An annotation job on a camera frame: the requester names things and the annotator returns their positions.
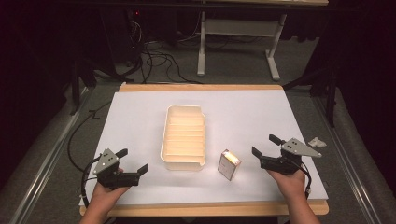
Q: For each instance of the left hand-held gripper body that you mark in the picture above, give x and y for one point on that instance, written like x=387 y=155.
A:
x=109 y=179

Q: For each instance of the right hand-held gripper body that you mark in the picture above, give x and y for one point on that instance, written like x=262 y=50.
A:
x=285 y=163

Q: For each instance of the person's left hand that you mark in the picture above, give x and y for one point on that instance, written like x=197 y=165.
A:
x=106 y=196

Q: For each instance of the person's right hand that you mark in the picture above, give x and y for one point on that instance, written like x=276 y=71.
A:
x=291 y=185

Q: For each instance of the small white carton box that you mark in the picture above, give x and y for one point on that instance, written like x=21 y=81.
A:
x=228 y=166

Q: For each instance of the white paper sheet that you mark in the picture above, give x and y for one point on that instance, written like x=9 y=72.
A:
x=249 y=118

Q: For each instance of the crumpled white tissue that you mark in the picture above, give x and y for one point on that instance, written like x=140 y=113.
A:
x=317 y=142

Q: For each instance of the white ribbed plastic tray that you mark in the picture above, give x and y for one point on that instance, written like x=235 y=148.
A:
x=183 y=138

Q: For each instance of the black metal stand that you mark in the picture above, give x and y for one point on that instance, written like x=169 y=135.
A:
x=75 y=90
x=331 y=99

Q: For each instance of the black computer tower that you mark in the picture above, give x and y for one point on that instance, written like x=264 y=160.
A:
x=129 y=34

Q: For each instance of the silver metal floor rail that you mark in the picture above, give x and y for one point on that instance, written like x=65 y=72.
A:
x=342 y=155
x=46 y=158

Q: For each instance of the white metal desk frame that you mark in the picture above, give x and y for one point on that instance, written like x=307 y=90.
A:
x=239 y=28

